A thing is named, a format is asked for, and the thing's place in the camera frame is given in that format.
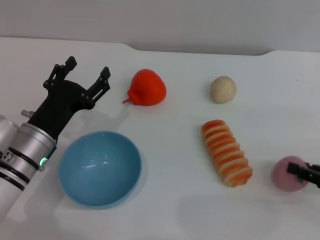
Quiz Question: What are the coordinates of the orange striped bread loaf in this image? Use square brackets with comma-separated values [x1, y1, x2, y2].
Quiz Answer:
[201, 119, 253, 188]

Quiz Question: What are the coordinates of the blue bowl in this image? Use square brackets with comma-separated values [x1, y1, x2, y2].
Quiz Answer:
[58, 130, 143, 210]

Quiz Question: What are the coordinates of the pink toy peach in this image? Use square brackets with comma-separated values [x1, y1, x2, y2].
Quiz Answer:
[272, 155, 310, 193]

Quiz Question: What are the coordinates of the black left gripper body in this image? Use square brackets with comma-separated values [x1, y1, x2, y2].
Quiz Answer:
[26, 79, 96, 141]

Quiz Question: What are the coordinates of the red toy fruit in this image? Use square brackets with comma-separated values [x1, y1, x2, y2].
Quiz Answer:
[121, 68, 167, 107]

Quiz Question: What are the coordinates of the beige round bun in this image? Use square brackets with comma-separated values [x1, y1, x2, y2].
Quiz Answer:
[209, 75, 237, 104]

